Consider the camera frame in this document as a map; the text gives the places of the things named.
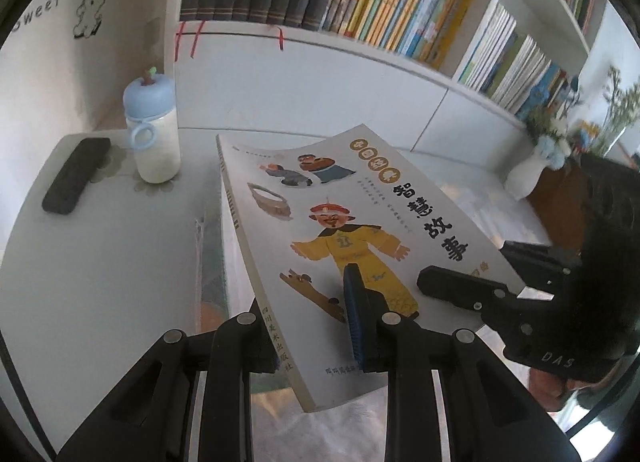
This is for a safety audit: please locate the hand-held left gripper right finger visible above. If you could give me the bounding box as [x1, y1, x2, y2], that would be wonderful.
[342, 263, 583, 462]

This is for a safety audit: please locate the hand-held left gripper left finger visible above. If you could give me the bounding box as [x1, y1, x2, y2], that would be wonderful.
[57, 311, 276, 462]

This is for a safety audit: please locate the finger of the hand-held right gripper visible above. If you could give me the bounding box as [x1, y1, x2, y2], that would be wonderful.
[416, 266, 526, 313]
[500, 240, 583, 293]

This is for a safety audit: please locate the white book with yellow-robed figure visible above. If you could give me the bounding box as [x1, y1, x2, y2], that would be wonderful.
[216, 124, 526, 414]

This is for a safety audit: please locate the person's right hand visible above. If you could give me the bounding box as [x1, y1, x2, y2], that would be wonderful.
[527, 367, 571, 413]

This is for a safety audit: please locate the brown wooden cabinet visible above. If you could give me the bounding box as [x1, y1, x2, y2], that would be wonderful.
[527, 152, 601, 247]

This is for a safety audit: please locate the white vase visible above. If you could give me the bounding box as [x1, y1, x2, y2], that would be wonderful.
[504, 149, 551, 201]

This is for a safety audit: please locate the artificial flower bouquet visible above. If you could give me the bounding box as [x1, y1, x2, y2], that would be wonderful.
[525, 66, 640, 173]

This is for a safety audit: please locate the white bottle with blue cap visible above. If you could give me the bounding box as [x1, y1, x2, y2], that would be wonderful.
[123, 66, 182, 185]

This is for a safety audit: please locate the white bookshelf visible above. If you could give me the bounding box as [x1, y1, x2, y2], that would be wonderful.
[165, 0, 608, 153]

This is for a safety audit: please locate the white wall switch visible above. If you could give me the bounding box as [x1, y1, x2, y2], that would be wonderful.
[145, 16, 163, 50]

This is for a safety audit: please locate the black lettering wall sticker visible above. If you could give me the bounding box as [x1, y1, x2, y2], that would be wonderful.
[7, 0, 63, 35]

